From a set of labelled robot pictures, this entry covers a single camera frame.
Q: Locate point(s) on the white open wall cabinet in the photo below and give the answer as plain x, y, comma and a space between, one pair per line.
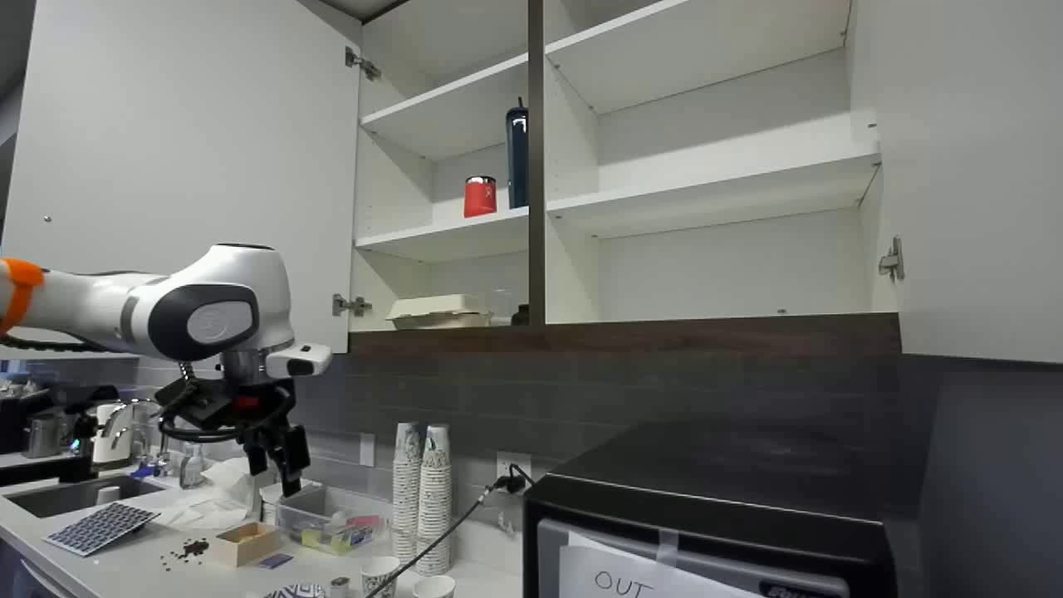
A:
709, 166

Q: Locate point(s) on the small white cup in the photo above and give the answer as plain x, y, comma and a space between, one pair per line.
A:
434, 586

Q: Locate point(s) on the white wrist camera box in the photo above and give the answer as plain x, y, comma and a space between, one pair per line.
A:
301, 359

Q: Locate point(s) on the white clamshell food pack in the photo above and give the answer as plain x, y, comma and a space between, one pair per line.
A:
437, 309

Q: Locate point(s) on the clear plastic organiser tray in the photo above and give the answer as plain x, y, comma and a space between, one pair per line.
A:
325, 530

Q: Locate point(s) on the metal pot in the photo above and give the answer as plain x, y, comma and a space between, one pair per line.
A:
46, 434

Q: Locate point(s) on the metal cabinet hinge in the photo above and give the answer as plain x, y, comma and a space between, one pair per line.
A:
360, 63
891, 261
351, 303

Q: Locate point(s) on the white cabinet door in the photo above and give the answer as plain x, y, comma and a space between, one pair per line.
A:
188, 121
973, 166

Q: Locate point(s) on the small dark keys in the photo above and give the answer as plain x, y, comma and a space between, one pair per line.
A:
189, 550

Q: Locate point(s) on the clear soap bottle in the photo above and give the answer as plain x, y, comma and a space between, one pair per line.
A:
194, 466

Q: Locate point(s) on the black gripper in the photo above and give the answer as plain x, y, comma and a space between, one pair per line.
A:
225, 399

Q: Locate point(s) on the black microwave appliance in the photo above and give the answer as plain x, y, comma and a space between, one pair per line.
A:
718, 498

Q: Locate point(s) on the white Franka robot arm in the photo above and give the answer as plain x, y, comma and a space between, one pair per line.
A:
211, 317

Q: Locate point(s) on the white wall switch plate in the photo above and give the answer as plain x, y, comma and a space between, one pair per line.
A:
366, 450

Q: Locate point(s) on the dark blue bottle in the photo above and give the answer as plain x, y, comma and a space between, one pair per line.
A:
517, 155

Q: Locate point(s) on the white kettle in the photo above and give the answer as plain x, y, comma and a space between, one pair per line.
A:
111, 434

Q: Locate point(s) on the white paper sign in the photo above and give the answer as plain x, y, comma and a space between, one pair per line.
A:
617, 577

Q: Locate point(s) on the white cloth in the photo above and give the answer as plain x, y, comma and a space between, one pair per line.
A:
215, 498

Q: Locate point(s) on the printed paper cup stack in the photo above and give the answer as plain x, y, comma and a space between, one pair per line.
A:
437, 498
406, 485

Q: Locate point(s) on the small wooden box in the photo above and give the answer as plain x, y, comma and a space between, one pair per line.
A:
248, 542

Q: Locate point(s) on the steel sink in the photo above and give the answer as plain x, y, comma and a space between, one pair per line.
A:
71, 495

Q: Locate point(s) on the small red container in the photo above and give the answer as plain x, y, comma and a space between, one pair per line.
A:
480, 198

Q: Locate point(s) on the grey grid pad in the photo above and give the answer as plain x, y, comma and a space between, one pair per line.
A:
101, 530

